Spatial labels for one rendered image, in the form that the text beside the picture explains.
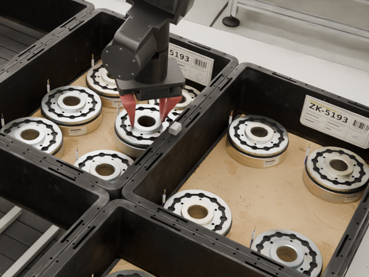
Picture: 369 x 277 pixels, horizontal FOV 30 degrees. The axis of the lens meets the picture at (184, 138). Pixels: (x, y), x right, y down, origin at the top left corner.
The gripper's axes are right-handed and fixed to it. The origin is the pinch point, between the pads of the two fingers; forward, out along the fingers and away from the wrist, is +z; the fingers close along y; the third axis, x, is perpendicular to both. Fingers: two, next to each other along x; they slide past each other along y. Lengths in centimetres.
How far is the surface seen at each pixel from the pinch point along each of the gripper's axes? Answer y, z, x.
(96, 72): -4.9, 3.6, 18.5
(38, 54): -15.1, -4.0, 15.2
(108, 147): -6.2, 6.0, 0.9
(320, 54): 112, 96, 136
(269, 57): 40, 21, 40
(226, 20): 79, 94, 167
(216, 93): 11.5, -3.4, 0.0
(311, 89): 27.7, -2.9, -1.6
